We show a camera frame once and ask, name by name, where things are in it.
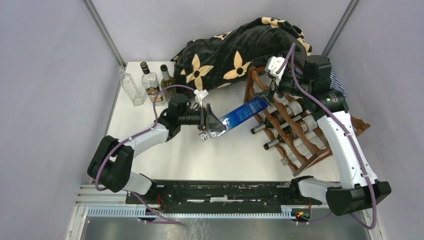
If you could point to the blue striped cloth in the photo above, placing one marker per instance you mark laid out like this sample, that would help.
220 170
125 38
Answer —
335 83

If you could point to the green wine bottle back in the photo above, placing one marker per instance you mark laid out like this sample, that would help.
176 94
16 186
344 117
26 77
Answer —
167 80

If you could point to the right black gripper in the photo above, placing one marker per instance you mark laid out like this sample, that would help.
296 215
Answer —
264 94

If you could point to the clear bottle black cap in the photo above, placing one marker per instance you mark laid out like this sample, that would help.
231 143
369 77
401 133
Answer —
151 85

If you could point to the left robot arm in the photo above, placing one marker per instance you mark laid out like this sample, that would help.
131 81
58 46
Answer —
111 165

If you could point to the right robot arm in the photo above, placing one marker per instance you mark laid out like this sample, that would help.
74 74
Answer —
359 187

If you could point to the black floral blanket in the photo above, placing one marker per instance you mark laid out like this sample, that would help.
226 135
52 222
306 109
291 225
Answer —
224 59

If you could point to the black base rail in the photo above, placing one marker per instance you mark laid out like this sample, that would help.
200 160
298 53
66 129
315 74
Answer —
223 197

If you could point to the blue liquid square bottle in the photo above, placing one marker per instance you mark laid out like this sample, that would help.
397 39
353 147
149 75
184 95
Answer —
236 117

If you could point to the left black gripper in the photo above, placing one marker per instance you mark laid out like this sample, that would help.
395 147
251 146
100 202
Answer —
214 124

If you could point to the tall clear glass bottle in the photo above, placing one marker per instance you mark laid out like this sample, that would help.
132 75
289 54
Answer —
128 84

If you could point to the white slotted cable duct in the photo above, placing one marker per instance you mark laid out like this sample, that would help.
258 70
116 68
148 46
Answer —
142 212

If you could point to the wooden wine rack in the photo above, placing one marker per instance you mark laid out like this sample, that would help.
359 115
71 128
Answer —
298 139

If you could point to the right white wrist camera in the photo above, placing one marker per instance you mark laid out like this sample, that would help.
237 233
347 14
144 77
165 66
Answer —
275 67

